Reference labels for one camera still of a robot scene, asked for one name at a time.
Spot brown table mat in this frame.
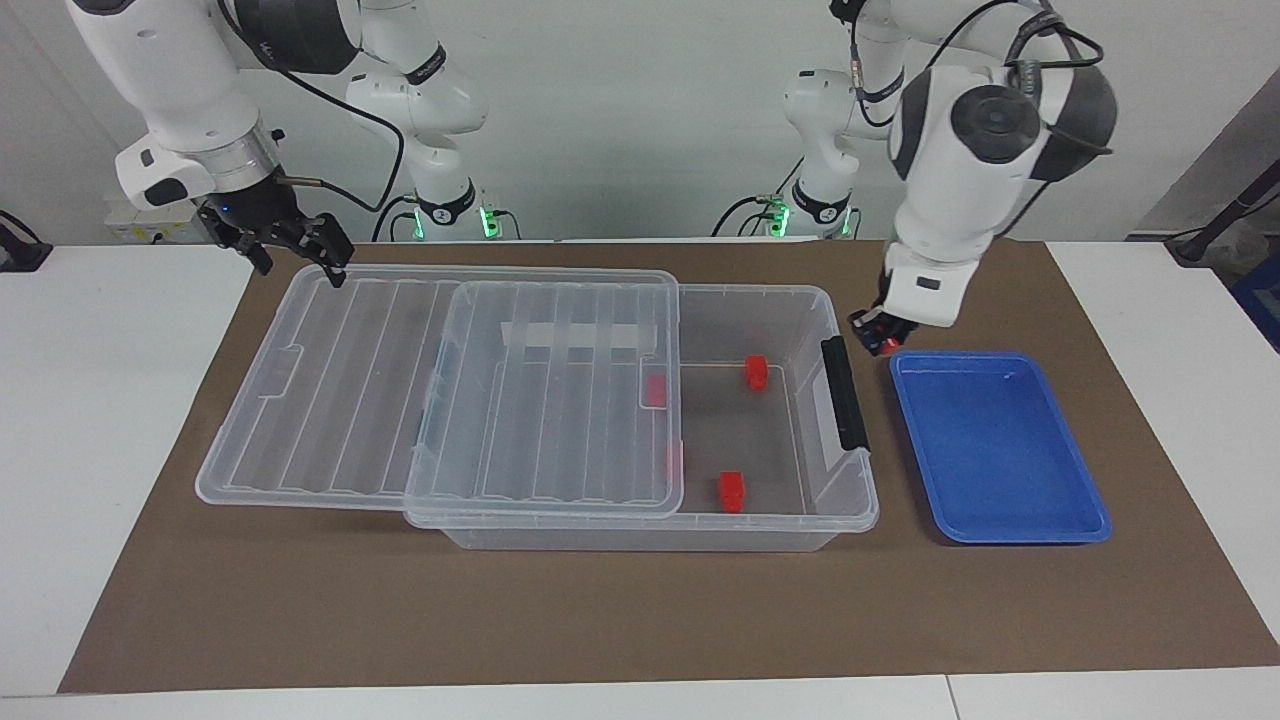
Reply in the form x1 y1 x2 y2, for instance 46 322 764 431
58 240 1280 695

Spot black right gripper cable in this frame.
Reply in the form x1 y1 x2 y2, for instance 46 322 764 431
215 0 406 214

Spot black left base cable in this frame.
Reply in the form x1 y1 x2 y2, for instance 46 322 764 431
712 152 807 239

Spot black base cable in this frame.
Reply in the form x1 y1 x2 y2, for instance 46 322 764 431
712 152 807 239
372 193 419 243

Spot black slanted pole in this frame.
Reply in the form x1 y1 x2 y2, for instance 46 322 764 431
1165 180 1280 267

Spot clear plastic storage box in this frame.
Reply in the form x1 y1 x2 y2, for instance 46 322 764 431
404 284 882 554

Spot white power strip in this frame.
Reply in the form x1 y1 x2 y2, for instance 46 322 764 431
104 205 216 247

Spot clear ribbed plastic lid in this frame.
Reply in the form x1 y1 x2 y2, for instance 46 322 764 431
194 263 686 520

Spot blue plastic tray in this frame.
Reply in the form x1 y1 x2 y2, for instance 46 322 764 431
889 350 1114 546

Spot black clamp mount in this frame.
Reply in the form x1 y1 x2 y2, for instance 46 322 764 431
0 208 54 274

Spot black right base cable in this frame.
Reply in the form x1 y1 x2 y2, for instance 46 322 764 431
372 193 419 243

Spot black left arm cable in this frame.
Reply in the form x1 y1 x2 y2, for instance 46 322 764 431
845 0 1113 156

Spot black box latch handle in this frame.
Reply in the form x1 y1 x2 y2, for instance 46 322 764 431
821 336 872 454

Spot blue crate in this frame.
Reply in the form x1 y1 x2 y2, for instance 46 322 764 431
1233 248 1280 353

